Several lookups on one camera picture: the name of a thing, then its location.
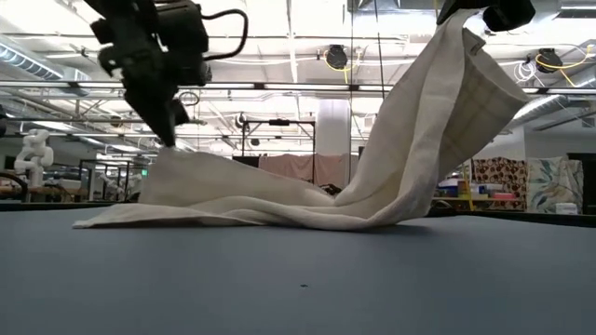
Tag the black cabinet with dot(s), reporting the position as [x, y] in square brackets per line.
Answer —
[590, 181]

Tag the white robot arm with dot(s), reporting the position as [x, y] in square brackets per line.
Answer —
[35, 156]

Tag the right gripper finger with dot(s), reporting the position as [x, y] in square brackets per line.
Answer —
[461, 5]

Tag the white checked towel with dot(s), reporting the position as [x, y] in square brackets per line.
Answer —
[279, 209]

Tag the black cell frame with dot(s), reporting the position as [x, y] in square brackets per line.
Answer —
[80, 181]

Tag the brown floral fabric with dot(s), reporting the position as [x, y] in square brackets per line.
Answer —
[505, 174]

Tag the silver air duct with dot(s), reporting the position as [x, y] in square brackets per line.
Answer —
[540, 104]
[37, 69]

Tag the long ceiling light rail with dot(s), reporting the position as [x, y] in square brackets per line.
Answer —
[279, 86]

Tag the white container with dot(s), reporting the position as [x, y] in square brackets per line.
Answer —
[566, 209]

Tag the black rig frame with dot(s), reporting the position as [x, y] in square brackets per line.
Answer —
[279, 122]

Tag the blue table mat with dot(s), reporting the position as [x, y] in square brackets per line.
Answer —
[186, 279]

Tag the teal leaf fabric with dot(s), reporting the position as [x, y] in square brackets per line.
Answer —
[554, 181]

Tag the pink box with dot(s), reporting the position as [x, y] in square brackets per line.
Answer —
[505, 196]

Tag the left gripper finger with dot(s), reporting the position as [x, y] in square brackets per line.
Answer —
[156, 116]
[181, 111]

